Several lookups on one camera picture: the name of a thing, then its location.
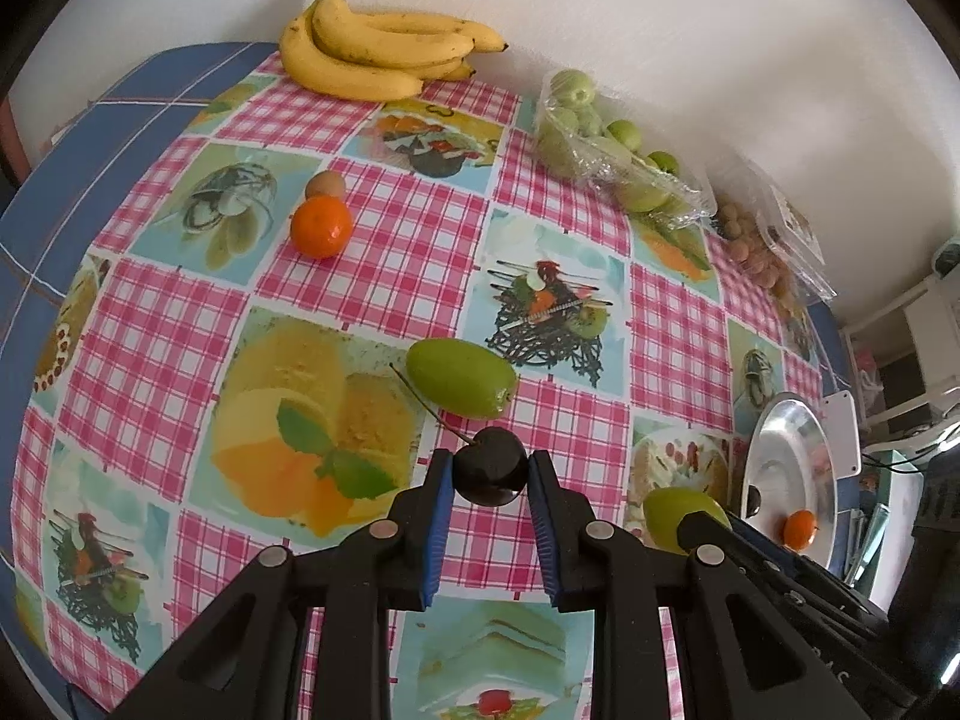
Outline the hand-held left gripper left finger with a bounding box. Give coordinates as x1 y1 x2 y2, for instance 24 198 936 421
112 448 458 720

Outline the yellow banana bunch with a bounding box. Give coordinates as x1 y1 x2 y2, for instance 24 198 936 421
279 0 511 102

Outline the round metal plate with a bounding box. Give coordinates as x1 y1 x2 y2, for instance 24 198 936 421
739 392 837 571

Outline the plastic bag of green fruit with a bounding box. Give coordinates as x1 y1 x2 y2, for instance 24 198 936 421
534 67 721 230

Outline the dark bulky object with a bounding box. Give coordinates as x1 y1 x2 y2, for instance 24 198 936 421
889 442 960 698

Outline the white plastic box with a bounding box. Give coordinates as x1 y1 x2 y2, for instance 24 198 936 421
821 392 863 479

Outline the oval green fruit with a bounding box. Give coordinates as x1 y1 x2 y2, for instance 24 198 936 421
643 487 732 556
405 339 520 421

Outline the pink wooden board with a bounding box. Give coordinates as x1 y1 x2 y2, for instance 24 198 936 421
0 101 31 185

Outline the red and white bag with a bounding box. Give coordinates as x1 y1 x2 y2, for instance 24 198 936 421
855 349 882 406

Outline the orange tangerine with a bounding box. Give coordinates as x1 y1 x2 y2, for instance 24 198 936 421
290 195 355 260
782 510 820 550

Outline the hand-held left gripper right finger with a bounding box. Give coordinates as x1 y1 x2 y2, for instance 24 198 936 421
527 450 872 720

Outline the pile of small green apples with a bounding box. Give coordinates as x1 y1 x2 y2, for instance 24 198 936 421
536 69 683 212

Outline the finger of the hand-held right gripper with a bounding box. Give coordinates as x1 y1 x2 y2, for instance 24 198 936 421
731 521 891 617
676 508 797 580

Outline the white wooden shelf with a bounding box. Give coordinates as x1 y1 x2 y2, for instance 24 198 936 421
836 270 960 436

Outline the clear plastic lidded box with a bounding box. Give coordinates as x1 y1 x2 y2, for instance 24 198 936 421
712 157 837 308

